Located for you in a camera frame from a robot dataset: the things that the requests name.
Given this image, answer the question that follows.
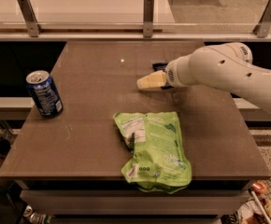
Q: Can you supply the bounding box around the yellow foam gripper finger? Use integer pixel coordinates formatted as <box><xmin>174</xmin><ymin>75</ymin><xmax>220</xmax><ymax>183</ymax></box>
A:
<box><xmin>136</xmin><ymin>70</ymin><xmax>166</xmax><ymax>90</ymax></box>

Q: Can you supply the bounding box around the dark blue rxbar wrapper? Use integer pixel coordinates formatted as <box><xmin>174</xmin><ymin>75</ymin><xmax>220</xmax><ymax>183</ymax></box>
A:
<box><xmin>152</xmin><ymin>63</ymin><xmax>172</xmax><ymax>90</ymax></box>

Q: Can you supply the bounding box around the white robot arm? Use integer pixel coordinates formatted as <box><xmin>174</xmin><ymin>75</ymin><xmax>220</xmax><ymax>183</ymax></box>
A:
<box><xmin>136</xmin><ymin>42</ymin><xmax>271</xmax><ymax>115</ymax></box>

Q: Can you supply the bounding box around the green snack bag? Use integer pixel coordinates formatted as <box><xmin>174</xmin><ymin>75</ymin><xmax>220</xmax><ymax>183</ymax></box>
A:
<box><xmin>113</xmin><ymin>112</ymin><xmax>192</xmax><ymax>194</ymax></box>

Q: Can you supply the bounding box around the blue soda can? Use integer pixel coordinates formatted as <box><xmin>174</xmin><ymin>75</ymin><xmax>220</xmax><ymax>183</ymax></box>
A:
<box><xmin>26</xmin><ymin>70</ymin><xmax>63</xmax><ymax>118</ymax></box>

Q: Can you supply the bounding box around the gray table base shelf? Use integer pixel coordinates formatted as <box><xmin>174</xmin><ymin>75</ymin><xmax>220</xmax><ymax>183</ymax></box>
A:
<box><xmin>21</xmin><ymin>189</ymin><xmax>250</xmax><ymax>216</ymax></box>

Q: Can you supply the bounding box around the middle metal railing bracket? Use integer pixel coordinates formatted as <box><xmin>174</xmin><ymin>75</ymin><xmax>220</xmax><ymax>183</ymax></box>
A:
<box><xmin>143</xmin><ymin>0</ymin><xmax>154</xmax><ymax>37</ymax></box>

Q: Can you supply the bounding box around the metal railing bracket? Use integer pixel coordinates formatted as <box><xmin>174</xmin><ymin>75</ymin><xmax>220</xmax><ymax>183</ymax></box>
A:
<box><xmin>143</xmin><ymin>0</ymin><xmax>154</xmax><ymax>37</ymax></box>
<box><xmin>17</xmin><ymin>0</ymin><xmax>41</xmax><ymax>37</ymax></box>
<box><xmin>253</xmin><ymin>0</ymin><xmax>271</xmax><ymax>38</ymax></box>

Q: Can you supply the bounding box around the right metal railing bracket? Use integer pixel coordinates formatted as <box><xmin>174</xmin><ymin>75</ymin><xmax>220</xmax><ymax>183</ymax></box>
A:
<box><xmin>253</xmin><ymin>0</ymin><xmax>271</xmax><ymax>38</ymax></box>

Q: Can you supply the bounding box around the left metal railing bracket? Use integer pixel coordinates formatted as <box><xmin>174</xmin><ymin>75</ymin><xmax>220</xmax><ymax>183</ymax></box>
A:
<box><xmin>17</xmin><ymin>0</ymin><xmax>41</xmax><ymax>37</ymax></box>

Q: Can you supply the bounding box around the wire basket with items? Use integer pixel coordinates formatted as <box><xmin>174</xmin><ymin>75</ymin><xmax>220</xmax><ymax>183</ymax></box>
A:
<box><xmin>235</xmin><ymin>180</ymin><xmax>271</xmax><ymax>224</ymax></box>

